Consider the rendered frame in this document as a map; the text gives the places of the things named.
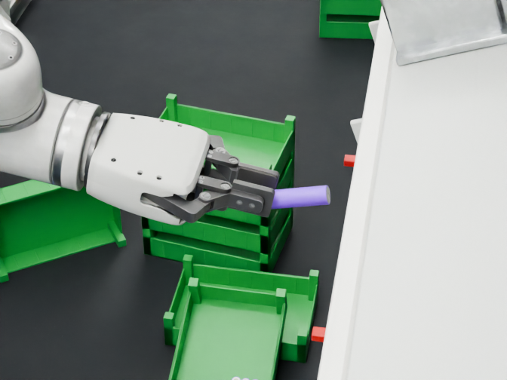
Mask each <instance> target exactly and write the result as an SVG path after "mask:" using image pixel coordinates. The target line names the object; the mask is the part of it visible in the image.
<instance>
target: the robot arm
mask: <svg viewBox="0 0 507 380"><path fill-rule="evenodd" d="M204 160H205V163H204ZM212 165H214V167H215V168H216V170H215V169H212V168H211V166H212ZM0 171H1V172H4V173H9V174H13V175H16V176H22V177H25V178H28V179H33V180H36V181H39V182H45V183H48V184H51V185H57V186H60V187H64V188H69V189H72V190H76V191H80V190H81V189H82V188H83V186H84V187H85V188H86V192H87V194H89V195H91V196H93V197H94V198H96V199H98V200H100V201H103V202H105V203H107V204H110V205H112V206H114V207H117V208H119V209H122V210H125V211H128V212H130V213H134V214H137V215H139V216H143V217H146V218H149V219H153V220H156V221H159V222H164V223H167V224H171V225H182V224H184V223H185V222H188V223H194V222H196V221H197V220H198V219H200V218H201V217H202V216H203V215H204V214H205V213H208V212H210V211H213V210H219V211H225V210H227V208H230V209H233V210H239V211H242V212H246V213H251V214H254V215H258V216H263V217H268V216H269V214H270V211H271V208H272V202H273V199H274V196H275V190H276V188H277V184H278V179H279V176H280V174H279V172H277V171H274V170H269V169H266V168H262V167H257V166H254V165H250V164H245V163H242V162H240V159H239V158H238V157H236V156H233V155H230V154H229V153H228V152H227V151H226V150H225V146H224V144H223V139H222V137H221V136H218V135H208V134H207V132H205V131H204V130H201V129H199V128H197V127H192V126H189V125H186V124H181V123H177V122H174V121H167V120H163V119H159V118H150V117H146V116H140V115H128V114H119V113H112V114H111V113H109V112H103V113H102V108H101V106H99V105H96V104H93V103H89V102H86V101H81V100H75V99H72V98H68V97H64V96H61V95H57V94H54V93H51V92H49V91H47V90H45V89H44V88H43V87H42V74H41V66H40V62H39V59H38V56H37V53H36V52H35V49H34V47H33V46H32V45H31V43H30V42H29V40H28V39H27V38H26V37H25V35H24V34H23V33H22V32H21V31H20V30H19V29H18V28H17V27H16V26H14V25H13V24H12V23H11V22H10V21H9V20H7V19H6V18H5V17H4V16H2V15H1V14H0ZM204 188H205V189H207V191H205V192H203V189H204Z"/></svg>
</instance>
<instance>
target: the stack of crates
mask: <svg viewBox="0 0 507 380"><path fill-rule="evenodd" d="M166 106H167V107H166V108H165V110H164V111H163V112H162V114H161V116H160V117H159V119H163V120H167V121H174V122H177V123H181V124H186V125H189V126H192V127H197V128H199V129H201V130H204V131H205V132H207V134H208V135H218V136H221V137H222V139H223V144H224V146H225V150H226V151H227V152H228V153H229V154H230V155H233V156H236V157H238V158H239V159H240V162H242V163H245V164H250V165H254V166H257V167H262V168H266V169H269V170H274V171H277V172H279V174H280V176H279V179H278V184H277V188H276V189H285V188H293V180H294V157H295V155H294V153H295V131H296V117H295V116H291V115H287V117H286V118H285V124H284V123H279V122H275V121H267V120H263V119H258V118H252V117H247V116H243V115H235V114H231V113H226V112H218V111H214V110H210V109H203V108H198V107H194V106H186V105H182V104H177V95H176V94H171V93H169V94H168V95H167V97H166ZM141 221H142V228H143V247H144V254H146V255H150V256H157V257H160V258H164V259H170V260H174V261H178V262H183V257H184V255H192V256H193V264H194V263H195V264H201V265H213V266H220V267H226V268H238V269H244V270H251V271H263V272H269V273H272V271H273V269H274V267H275V264H276V262H277V260H278V257H279V256H280V253H281V251H282V249H283V247H284V244H285V242H286V240H287V237H288V235H289V234H290V230H291V229H292V227H293V208H292V207H291V208H281V209H271V211H270V214H269V216H268V217H263V216H258V215H254V214H251V213H246V212H242V211H239V210H233V209H230V208H227V210H225V211H219V210H213V211H210V212H208V213H205V214H204V215H203V216H202V217H201V218H200V219H198V220H197V221H196V222H194V223H188V222H185V223H184V224H182V225H171V224H167V223H164V222H159V221H156V220H153V219H149V218H146V217H143V216H141Z"/></svg>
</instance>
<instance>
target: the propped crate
mask: <svg viewBox="0 0 507 380"><path fill-rule="evenodd" d="M188 287H189V292H188V296H187V300H186V306H185V309H184V312H183V319H182V323H181V326H180V332H179V335H178V339H177V346H176V349H175V352H174V358H173V363H172V366H171V372H170V375H169V379H168V380H232V378H234V377H239V378H240V379H241V380H242V379H243V378H248V379H250V380H254V379H257V380H275V377H276V373H277V368H278V359H279V354H280V350H281V341H282V336H283V332H284V323H285V319H286V314H287V290H286V289H279V288H277V290H276V293H263V292H257V291H250V290H239V289H233V288H226V287H214V286H208V285H201V284H200V282H199V279H198V278H193V277H191V278H190V279H189V283H188Z"/></svg>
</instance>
